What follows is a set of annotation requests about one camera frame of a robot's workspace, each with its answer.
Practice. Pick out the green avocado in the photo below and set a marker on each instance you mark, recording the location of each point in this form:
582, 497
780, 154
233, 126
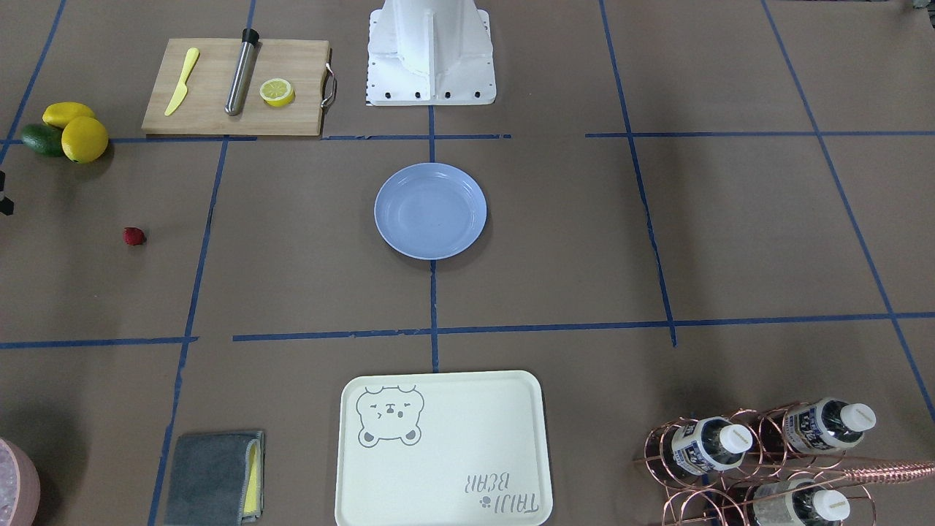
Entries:
43, 139

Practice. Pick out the steel cylinder tool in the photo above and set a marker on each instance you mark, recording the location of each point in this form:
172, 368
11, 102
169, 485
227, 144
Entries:
244, 71

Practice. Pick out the copper wire bottle rack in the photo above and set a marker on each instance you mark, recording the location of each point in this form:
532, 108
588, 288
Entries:
717, 499

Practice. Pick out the lemon half slice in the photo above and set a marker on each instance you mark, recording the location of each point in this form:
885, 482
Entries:
277, 92

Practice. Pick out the grey folded cloth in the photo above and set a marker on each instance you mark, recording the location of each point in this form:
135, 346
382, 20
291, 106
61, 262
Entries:
217, 479

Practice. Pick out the yellow plastic knife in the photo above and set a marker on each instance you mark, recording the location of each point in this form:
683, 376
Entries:
181, 89

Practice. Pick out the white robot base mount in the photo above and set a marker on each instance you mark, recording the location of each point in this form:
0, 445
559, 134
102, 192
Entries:
430, 52

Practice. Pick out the red strawberry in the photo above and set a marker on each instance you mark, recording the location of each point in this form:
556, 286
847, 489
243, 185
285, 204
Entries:
133, 236

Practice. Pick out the dark tea bottle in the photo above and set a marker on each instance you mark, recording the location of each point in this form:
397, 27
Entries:
828, 426
707, 446
809, 506

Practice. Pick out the blue round plate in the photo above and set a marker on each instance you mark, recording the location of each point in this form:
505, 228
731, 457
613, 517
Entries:
430, 211

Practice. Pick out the pink bowl with ice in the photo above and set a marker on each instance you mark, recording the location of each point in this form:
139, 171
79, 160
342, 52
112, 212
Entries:
20, 486

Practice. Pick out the cream bear tray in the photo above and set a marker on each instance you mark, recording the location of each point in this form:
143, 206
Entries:
465, 448

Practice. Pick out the yellow lemon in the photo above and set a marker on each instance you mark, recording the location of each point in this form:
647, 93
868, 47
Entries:
61, 113
84, 139

